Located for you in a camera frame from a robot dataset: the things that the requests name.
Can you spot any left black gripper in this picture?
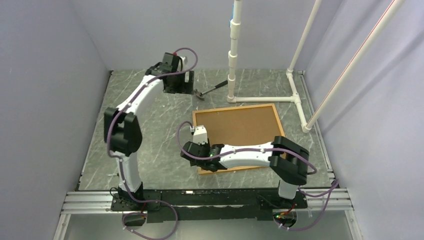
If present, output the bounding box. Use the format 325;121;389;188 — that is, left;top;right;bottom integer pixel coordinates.
165;70;195;96

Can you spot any orange picture frame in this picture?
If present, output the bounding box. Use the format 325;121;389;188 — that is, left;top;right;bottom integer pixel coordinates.
192;103;286;176

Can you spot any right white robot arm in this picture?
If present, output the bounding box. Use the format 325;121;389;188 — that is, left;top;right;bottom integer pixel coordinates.
180;136;317;208

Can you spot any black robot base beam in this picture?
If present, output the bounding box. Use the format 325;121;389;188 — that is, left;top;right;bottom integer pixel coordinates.
110;188;308;223

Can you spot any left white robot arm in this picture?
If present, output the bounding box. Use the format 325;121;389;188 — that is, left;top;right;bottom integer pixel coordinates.
103;52;194;210

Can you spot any white PVC pipe stand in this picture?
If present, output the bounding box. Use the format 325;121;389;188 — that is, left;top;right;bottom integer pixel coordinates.
226;0;323;134

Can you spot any white diagonal pole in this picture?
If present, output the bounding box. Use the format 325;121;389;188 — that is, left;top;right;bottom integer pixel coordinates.
302;0;405;133

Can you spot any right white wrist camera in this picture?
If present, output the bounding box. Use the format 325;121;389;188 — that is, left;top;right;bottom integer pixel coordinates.
190;125;209;146

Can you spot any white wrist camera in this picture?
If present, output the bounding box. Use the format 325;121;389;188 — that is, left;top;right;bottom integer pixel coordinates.
173;52;188;72
190;125;209;146

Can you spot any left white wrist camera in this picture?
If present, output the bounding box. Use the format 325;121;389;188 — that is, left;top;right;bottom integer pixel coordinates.
173;52;188;72

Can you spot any black handled hammer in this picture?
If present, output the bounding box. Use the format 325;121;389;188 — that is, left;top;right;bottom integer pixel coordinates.
194;80;228;101

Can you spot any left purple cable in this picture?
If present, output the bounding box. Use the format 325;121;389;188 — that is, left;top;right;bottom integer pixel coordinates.
105;47;199;240

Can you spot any purple cable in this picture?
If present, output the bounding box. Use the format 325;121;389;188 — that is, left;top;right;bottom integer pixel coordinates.
105;47;199;240
175;120;340;232

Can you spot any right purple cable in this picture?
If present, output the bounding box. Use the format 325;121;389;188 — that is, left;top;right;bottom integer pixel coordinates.
175;120;340;232

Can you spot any aluminium rail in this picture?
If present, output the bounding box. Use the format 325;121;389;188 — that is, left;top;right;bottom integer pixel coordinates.
60;188;354;215

